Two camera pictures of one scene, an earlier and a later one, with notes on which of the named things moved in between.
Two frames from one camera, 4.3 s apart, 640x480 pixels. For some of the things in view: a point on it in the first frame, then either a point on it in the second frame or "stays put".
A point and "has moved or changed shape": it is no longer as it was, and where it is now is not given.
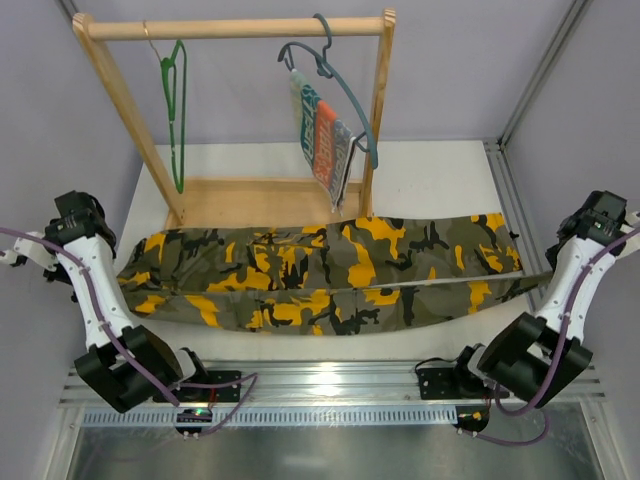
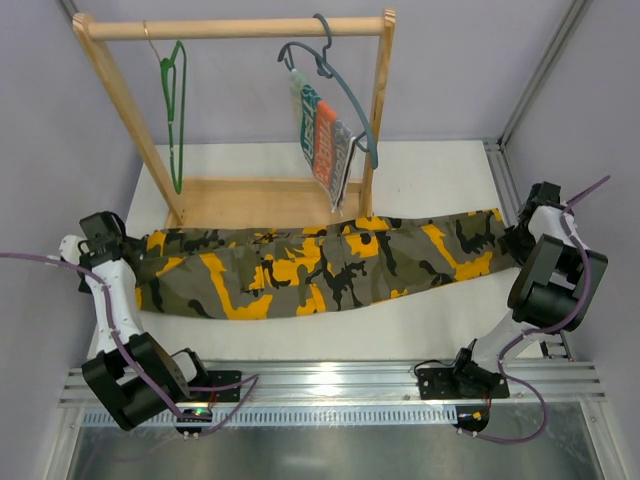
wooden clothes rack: x=240 y=201 stays put
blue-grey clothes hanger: x=326 y=69 stays put
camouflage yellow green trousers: x=375 y=272 has moved or changed shape
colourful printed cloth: x=328 y=143 stays put
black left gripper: x=55 y=275 → x=129 y=248
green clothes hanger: x=169 y=73 stays put
